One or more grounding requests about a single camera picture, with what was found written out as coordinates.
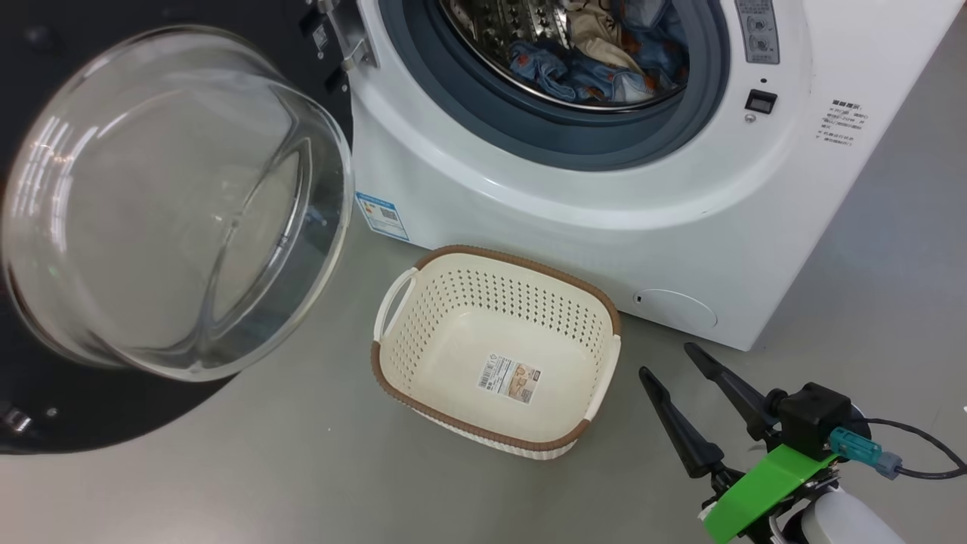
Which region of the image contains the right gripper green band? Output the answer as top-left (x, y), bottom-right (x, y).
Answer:
top-left (638, 342), bottom-right (840, 544)

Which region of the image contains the cream white garment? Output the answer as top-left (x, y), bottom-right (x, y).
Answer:
top-left (565, 0), bottom-right (647, 77)

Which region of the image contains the black washing machine door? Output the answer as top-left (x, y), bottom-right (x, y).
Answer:
top-left (0, 0), bottom-right (357, 456)

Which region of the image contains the white front-load washing machine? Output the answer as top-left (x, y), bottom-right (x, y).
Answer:
top-left (306, 0), bottom-right (967, 353)

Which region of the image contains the printed basket label sticker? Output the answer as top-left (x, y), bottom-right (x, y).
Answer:
top-left (477, 356), bottom-right (544, 406)

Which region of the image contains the cream laundry basket brown rim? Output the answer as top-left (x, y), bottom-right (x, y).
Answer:
top-left (369, 244), bottom-right (623, 461)

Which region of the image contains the grey rubber door gasket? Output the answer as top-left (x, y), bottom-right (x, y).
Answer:
top-left (378, 0), bottom-right (733, 173)

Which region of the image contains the steel washing drum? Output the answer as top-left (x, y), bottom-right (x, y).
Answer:
top-left (438, 0), bottom-right (693, 115)

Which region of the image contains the metal door hinge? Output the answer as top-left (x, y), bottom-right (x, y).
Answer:
top-left (317, 0), bottom-right (379, 73)

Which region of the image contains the round white filter cover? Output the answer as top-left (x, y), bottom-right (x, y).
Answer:
top-left (633, 288), bottom-right (719, 332)

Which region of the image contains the blue energy label sticker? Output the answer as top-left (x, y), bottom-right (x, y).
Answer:
top-left (355, 191), bottom-right (411, 243)

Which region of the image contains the grey instruction sticker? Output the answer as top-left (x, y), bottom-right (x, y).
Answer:
top-left (734, 0), bottom-right (781, 66)

